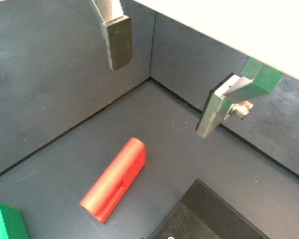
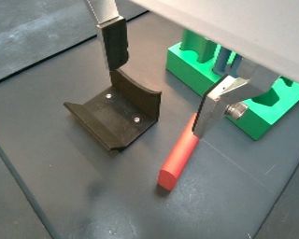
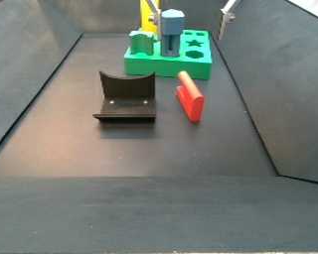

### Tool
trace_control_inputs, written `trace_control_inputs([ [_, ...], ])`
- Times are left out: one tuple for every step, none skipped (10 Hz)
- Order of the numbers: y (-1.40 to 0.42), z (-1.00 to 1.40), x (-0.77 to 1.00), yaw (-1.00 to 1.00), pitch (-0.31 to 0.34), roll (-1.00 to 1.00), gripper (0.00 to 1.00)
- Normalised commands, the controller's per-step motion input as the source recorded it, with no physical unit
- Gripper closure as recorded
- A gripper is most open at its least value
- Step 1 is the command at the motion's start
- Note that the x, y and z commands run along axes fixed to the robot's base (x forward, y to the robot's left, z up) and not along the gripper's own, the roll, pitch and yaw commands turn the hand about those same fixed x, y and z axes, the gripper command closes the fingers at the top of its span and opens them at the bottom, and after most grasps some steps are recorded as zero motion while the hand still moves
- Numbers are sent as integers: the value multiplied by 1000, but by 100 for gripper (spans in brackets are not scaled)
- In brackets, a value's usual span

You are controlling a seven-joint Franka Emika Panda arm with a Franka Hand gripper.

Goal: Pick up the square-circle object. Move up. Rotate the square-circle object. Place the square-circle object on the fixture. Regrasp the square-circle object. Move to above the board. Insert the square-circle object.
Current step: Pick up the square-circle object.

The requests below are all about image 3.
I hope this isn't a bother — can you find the red square-circle object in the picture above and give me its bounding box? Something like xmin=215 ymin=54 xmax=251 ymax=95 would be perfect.
xmin=176 ymin=71 xmax=204 ymax=122

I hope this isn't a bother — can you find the green foam shape-sorter base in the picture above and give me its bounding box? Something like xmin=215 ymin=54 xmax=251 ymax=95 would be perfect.
xmin=123 ymin=30 xmax=212 ymax=79

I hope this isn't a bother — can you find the black curved fixture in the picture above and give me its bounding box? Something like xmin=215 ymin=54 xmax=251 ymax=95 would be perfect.
xmin=93 ymin=71 xmax=156 ymax=121

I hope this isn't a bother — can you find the yellow rectangular block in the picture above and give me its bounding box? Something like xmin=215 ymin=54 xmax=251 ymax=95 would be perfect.
xmin=140 ymin=0 xmax=156 ymax=33

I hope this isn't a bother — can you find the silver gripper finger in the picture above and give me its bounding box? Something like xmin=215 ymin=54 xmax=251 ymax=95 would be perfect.
xmin=146 ymin=0 xmax=162 ymax=25
xmin=218 ymin=0 xmax=239 ymax=40

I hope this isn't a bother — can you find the green arch block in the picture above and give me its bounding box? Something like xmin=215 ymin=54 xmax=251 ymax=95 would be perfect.
xmin=128 ymin=31 xmax=154 ymax=56

